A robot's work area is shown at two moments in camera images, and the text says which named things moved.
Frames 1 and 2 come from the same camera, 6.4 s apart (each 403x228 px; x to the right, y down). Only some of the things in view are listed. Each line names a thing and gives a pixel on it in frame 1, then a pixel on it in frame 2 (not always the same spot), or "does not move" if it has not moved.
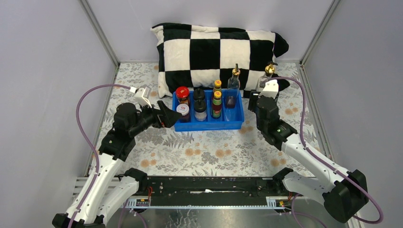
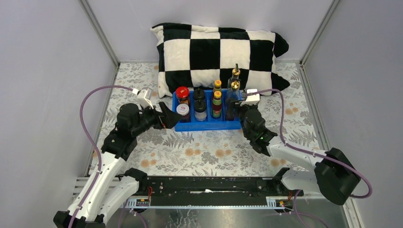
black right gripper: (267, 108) to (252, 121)
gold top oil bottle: (269, 70) to (233, 95)
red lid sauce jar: (182, 95) does not move
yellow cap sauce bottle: (217, 85) does not move
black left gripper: (168, 117) does not move
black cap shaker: (200, 109) does not move
